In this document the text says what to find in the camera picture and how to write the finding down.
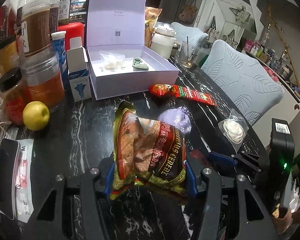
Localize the white fabric flower in bag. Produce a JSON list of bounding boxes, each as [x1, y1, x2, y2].
[[219, 112, 249, 153]]

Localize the red gold snack packet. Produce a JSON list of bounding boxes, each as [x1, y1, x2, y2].
[[149, 84, 175, 97]]

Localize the small white blue box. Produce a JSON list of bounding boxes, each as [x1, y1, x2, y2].
[[66, 47, 92, 102]]

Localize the black pouch pack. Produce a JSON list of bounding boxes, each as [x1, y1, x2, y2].
[[70, 0, 90, 25]]

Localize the glass cup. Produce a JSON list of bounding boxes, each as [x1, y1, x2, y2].
[[178, 41, 199, 68]]

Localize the long red sauce packet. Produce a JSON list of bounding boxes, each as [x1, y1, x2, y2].
[[172, 85, 217, 107]]

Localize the brown hanging bag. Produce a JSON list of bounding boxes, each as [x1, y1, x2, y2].
[[178, 0, 198, 24]]

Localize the clear jar orange contents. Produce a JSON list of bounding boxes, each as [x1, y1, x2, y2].
[[21, 50, 65, 112]]

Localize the white ceramic jar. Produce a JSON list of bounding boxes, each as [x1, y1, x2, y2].
[[150, 23, 177, 59]]

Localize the black rectangular device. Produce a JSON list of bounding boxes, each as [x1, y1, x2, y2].
[[0, 139, 22, 218]]

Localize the person's right hand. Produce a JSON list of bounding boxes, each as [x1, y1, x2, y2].
[[271, 206, 294, 234]]

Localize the white tote bag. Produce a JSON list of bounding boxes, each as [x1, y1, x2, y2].
[[224, 29, 242, 47], [206, 16, 220, 45]]

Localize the purple gift box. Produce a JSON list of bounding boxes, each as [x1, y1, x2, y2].
[[86, 0, 180, 101]]

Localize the black lid jar yellow contents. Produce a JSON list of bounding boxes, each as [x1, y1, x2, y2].
[[0, 34, 23, 75]]

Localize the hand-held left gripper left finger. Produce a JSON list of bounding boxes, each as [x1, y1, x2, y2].
[[27, 152, 115, 240]]

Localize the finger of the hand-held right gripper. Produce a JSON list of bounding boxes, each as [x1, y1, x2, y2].
[[208, 151, 268, 179]]

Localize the white cable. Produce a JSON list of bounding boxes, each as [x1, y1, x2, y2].
[[0, 120, 13, 137]]

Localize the dark jar clear lid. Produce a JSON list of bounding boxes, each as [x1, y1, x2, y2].
[[17, 0, 38, 13]]

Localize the orange snack bag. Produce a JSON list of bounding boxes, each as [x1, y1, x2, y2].
[[144, 6, 163, 48]]

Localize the brown granule jar white lid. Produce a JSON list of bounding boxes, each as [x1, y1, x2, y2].
[[21, 0, 62, 58]]

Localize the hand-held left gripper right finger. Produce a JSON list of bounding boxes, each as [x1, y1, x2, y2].
[[185, 155, 280, 240]]

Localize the pink bow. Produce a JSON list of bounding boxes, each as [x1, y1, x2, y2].
[[262, 66, 285, 80]]

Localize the yellow apple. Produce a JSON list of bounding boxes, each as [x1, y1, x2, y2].
[[23, 101, 50, 131]]

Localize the blue tube with white cap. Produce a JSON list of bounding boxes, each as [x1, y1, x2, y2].
[[51, 31, 67, 90]]

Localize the green box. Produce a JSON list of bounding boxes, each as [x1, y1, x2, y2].
[[199, 51, 210, 67]]

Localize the clear bag of white pieces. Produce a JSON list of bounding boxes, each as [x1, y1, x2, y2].
[[100, 51, 127, 72]]

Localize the dark label jar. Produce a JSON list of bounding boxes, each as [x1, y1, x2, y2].
[[52, 0, 73, 27]]

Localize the jar with red contents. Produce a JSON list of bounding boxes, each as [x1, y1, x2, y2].
[[0, 0, 18, 43]]

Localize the row of cosmetic bottles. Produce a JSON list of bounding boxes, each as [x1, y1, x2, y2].
[[245, 39, 298, 80]]

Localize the purple sachet pouch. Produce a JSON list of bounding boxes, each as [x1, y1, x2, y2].
[[158, 107, 192, 134]]

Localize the dried bamboo branch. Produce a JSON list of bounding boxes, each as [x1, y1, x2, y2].
[[267, 5, 300, 85]]

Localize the red container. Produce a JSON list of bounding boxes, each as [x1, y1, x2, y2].
[[58, 22, 85, 55]]

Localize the black lid jar red label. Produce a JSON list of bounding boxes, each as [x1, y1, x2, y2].
[[0, 67, 27, 125]]

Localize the chair with grey-blue cover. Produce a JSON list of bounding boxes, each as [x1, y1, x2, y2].
[[170, 22, 208, 55]]

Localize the black phone on packet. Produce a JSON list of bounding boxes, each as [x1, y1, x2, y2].
[[0, 139, 34, 223]]

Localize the brown cereal packet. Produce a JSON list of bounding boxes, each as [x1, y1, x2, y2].
[[110, 101, 190, 203]]

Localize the clear glass bottle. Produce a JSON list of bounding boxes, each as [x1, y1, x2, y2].
[[260, 22, 270, 45]]

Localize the chair with leaf pattern cover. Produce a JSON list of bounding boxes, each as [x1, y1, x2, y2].
[[201, 39, 284, 127]]

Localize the white sideboard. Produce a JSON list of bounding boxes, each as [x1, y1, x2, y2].
[[240, 50, 300, 140]]

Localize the green foil packet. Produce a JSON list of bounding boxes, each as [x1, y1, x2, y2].
[[132, 57, 149, 71]]

